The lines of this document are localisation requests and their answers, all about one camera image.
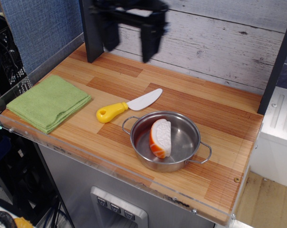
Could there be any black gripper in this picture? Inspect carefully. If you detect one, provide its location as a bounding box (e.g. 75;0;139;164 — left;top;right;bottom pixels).
89;0;169;63

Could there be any yellow handled toy knife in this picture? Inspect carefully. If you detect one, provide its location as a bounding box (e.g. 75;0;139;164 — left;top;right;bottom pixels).
96;88;163;123

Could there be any small steel pot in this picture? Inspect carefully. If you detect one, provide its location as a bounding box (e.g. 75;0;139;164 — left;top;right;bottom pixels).
126;111;203;172

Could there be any blue fabric partition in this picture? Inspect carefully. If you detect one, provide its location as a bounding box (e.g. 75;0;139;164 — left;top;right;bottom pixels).
0;0;84;75

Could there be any orange white toy food slice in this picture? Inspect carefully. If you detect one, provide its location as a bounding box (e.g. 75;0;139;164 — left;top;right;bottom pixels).
149;119;172;159

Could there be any green folded cloth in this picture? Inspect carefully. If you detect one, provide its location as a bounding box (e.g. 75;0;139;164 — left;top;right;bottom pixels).
6;75;91;134

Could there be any steel cabinet control panel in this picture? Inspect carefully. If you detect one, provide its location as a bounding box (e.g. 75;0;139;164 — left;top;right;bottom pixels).
90;186;149;228

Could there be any white ribbed appliance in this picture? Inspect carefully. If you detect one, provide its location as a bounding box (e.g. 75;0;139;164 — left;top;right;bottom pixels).
249;87;287;186

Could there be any dark left post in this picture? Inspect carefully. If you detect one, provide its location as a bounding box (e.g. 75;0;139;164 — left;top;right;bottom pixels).
79;0;104;63

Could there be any dark post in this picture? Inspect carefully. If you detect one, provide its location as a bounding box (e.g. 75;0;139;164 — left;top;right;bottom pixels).
257;29;287;115
79;0;104;63

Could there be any dark right post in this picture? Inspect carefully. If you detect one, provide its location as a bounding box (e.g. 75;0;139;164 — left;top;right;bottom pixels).
257;29;287;115

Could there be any clear acrylic guard rail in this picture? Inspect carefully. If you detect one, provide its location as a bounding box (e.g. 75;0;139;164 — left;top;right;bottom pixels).
0;46;263;228

